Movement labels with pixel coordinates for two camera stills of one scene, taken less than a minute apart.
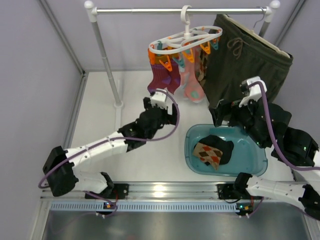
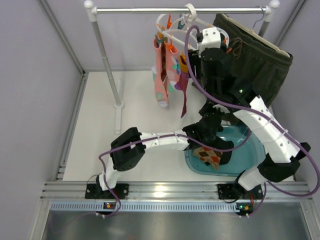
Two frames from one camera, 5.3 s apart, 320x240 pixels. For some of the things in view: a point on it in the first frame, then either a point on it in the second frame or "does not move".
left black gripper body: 158,111 to 222,146
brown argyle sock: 208,154 does not move
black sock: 217,143 does not move
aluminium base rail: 144,197 does not move
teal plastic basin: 247,156 does not move
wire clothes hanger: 264,13 does not move
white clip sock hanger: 176,47 to 188,30
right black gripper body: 225,111 to 194,63
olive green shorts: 243,53 does not move
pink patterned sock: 192,87 to 161,92
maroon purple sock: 163,78 to 182,86
